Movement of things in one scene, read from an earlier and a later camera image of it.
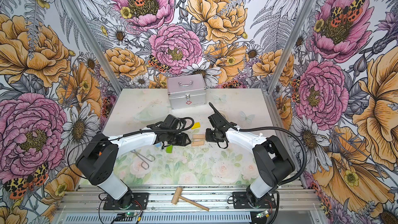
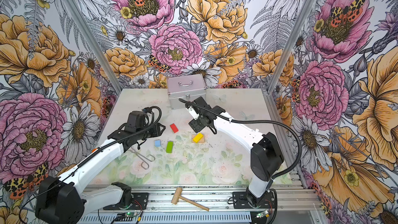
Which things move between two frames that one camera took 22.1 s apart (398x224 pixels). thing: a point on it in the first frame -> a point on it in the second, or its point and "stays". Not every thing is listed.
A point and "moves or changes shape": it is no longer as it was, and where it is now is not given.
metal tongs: [144, 165] stays
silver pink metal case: [186, 91] stays
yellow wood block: [196, 125] moves or changes shape
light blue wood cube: [159, 144] stays
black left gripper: [182, 140] -> [156, 131]
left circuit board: [131, 214] stays
